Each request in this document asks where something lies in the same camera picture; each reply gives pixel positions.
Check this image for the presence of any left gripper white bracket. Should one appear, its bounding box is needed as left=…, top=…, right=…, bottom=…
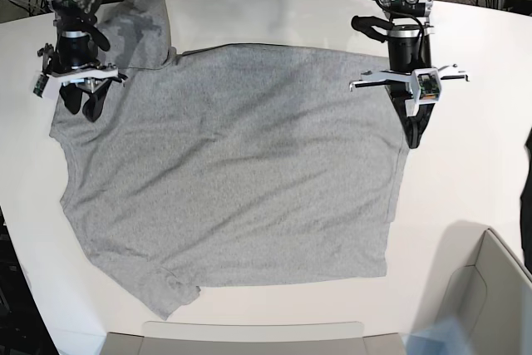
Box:
left=349, top=64, right=469, bottom=150

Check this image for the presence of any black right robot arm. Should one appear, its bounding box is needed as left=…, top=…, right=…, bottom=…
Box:
left=34, top=0, right=437, bottom=149

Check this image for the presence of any grey T-shirt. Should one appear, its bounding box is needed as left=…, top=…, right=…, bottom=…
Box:
left=50, top=0, right=408, bottom=318

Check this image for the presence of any grey bin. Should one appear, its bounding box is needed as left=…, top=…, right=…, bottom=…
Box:
left=101, top=322, right=406, bottom=354
left=439, top=229, right=531, bottom=354

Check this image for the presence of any grey bin right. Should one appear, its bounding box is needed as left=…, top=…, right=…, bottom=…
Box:
left=439, top=229, right=531, bottom=354

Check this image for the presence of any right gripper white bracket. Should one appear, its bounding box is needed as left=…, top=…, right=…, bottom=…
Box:
left=42, top=64, right=127, bottom=122

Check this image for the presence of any blue cloth corner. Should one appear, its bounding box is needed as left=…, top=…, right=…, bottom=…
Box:
left=403, top=317, right=473, bottom=355

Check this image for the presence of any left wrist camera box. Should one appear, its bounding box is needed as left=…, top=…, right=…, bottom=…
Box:
left=411, top=68, right=441, bottom=105

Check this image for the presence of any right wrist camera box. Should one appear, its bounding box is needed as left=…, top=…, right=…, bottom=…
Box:
left=32, top=72, right=59, bottom=101

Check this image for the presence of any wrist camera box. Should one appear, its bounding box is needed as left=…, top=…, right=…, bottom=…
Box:
left=32, top=72, right=59, bottom=101
left=411, top=68, right=441, bottom=105

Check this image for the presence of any dark object right edge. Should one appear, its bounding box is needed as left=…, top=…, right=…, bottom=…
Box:
left=520, top=132, right=532, bottom=272

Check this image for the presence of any grey bin front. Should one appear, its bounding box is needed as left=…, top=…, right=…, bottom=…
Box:
left=101, top=322, right=406, bottom=354

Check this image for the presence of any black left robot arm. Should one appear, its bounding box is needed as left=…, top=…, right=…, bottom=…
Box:
left=349, top=0, right=469, bottom=150

